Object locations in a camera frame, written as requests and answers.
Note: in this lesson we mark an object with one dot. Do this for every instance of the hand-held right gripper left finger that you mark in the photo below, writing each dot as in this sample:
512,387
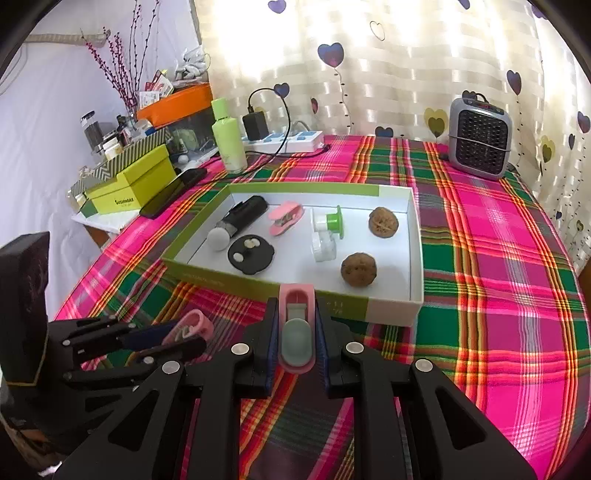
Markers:
273,341

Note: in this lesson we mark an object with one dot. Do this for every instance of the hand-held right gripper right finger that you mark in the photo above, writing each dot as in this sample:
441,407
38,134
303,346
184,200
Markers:
322,355

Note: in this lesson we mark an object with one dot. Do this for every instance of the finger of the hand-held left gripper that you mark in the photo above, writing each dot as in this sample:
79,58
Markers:
175,350
147,336

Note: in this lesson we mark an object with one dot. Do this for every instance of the pink clip with grey pad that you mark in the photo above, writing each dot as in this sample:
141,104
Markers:
295,341

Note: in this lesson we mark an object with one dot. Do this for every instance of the pink clip with white beads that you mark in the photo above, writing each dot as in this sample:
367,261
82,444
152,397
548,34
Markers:
198,323

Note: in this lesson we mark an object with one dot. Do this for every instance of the green and white cardboard box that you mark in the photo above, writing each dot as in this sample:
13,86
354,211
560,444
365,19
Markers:
295,277

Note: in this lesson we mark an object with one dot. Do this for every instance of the panda shaped black white gadget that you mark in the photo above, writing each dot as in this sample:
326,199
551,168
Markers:
258,263

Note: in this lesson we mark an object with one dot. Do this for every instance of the brown walnut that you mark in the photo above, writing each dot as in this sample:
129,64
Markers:
359,270
383,222

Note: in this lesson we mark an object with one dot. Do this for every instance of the small clear jar white lid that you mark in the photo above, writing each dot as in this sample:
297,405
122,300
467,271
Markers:
323,251

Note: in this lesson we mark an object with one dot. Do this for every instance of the black massager with white ball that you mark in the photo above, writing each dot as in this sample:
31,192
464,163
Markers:
244,212

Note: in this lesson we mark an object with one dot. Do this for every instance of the pink clip with dark slot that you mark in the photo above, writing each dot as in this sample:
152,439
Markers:
288,207

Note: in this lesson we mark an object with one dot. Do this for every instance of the green and white spool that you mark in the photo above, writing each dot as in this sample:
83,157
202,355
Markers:
333,220

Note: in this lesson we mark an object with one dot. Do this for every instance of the white side table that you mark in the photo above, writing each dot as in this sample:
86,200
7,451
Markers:
111,224

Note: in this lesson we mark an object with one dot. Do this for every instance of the black smartphone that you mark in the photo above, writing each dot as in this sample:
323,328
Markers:
171,194

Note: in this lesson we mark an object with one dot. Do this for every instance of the yellow-green cardboard box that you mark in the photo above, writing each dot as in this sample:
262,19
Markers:
138,180

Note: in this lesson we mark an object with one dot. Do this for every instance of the dark glass jar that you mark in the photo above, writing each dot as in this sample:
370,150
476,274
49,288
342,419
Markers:
92,134

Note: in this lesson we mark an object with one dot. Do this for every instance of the pink green plaid tablecloth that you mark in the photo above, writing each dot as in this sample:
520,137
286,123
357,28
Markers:
485,277

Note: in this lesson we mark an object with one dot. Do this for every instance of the chevron patterned box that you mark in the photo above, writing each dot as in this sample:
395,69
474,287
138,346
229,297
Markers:
134,150

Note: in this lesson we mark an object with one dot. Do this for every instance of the pale green packet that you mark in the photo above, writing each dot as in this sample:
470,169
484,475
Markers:
184,138

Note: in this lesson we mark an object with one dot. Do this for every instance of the white power strip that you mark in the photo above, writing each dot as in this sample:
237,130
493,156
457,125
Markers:
304,138

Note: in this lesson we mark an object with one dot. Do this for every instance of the light green bottle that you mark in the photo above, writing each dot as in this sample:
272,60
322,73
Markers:
228,138

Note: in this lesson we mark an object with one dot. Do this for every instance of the black charger plug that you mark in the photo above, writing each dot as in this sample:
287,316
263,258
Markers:
255,124

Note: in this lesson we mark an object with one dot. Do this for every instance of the orange storage box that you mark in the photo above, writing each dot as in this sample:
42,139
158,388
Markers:
180,104

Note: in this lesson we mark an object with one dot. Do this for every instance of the pink blossom branches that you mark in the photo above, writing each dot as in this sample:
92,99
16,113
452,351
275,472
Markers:
121,78

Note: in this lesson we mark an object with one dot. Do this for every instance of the bundle of paper cards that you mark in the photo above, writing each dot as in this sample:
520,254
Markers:
154,92

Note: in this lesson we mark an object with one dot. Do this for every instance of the grey desk heater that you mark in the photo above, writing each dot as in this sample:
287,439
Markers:
480,138

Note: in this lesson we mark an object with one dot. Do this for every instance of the white plastic bags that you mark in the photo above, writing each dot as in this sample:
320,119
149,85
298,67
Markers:
196,67

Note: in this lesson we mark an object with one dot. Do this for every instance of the heart print curtain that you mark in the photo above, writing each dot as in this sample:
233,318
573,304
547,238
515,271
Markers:
392,69

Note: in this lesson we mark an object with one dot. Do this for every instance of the white wall pipe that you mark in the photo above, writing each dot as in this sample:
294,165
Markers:
60,39

